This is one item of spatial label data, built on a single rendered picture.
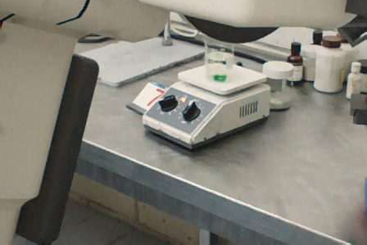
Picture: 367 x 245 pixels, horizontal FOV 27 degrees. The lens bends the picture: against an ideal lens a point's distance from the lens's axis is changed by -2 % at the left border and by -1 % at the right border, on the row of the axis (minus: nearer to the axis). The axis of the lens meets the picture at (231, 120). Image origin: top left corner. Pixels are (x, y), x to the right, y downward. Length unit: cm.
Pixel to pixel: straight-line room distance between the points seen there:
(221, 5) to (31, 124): 19
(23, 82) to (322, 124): 106
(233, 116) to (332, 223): 33
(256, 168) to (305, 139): 15
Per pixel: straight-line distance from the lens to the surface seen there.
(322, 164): 126
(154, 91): 146
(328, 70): 156
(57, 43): 40
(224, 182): 118
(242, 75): 138
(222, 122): 131
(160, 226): 233
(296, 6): 26
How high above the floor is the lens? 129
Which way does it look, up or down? 23 degrees down
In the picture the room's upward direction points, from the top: 2 degrees clockwise
